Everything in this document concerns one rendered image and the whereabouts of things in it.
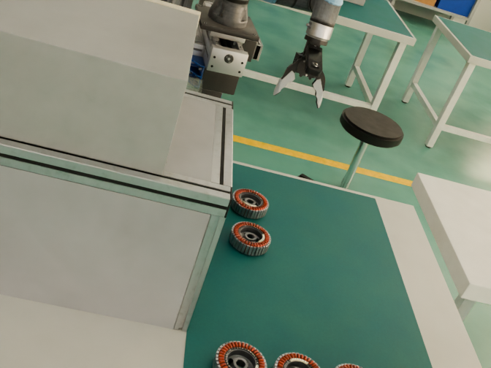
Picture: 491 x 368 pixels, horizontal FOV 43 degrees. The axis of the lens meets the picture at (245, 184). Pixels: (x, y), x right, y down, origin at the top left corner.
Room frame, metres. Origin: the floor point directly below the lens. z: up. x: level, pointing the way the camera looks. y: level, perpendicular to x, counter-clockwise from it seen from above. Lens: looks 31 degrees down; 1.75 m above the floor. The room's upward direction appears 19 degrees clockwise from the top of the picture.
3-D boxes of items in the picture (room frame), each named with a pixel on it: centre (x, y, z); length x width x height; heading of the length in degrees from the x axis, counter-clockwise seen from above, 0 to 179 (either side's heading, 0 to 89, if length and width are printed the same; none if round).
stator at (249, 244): (1.38, -0.06, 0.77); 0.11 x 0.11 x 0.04
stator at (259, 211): (1.54, -0.03, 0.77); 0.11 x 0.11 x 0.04
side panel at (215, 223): (1.12, 0.05, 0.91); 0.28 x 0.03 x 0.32; 11
